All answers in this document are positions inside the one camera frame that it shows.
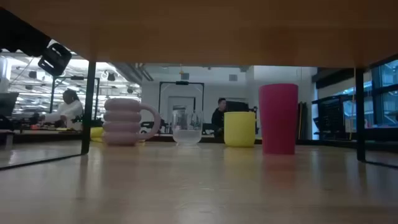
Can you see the pink ribbed ceramic mug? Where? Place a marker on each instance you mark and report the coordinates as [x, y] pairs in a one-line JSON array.
[[122, 122]]

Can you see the yellow plastic mug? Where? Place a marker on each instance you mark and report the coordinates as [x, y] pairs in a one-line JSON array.
[[239, 129]]

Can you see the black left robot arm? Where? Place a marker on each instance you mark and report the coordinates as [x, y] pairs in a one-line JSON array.
[[18, 34]]

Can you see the person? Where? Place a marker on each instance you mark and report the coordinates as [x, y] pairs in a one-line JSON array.
[[71, 110], [217, 119]]

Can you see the dark laptop screen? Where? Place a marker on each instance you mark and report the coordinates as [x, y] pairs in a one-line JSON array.
[[7, 104]]

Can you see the dark office desk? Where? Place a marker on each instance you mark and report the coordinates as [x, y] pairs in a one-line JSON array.
[[46, 136]]

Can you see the yellow cloth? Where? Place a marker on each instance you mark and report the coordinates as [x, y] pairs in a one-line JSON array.
[[96, 133]]

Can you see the black rod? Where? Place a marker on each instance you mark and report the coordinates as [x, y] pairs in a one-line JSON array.
[[199, 31]]

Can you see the clear glass mug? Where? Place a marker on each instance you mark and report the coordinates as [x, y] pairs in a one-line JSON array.
[[187, 135]]

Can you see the black computer monitor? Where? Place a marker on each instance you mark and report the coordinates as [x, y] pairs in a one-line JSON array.
[[237, 106]]

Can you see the magenta plastic tumbler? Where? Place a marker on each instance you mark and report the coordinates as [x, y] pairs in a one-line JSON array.
[[278, 119]]

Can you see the black leaning panel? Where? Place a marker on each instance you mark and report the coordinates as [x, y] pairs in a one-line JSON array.
[[302, 120]]

